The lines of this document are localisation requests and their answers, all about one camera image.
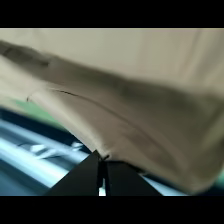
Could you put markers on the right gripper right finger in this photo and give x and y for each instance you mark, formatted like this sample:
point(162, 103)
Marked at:
point(128, 181)

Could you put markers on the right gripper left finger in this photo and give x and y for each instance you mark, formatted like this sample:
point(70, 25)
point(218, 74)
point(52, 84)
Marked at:
point(81, 181)

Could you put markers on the beige garment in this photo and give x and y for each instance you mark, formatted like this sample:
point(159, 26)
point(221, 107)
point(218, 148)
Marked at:
point(126, 93)

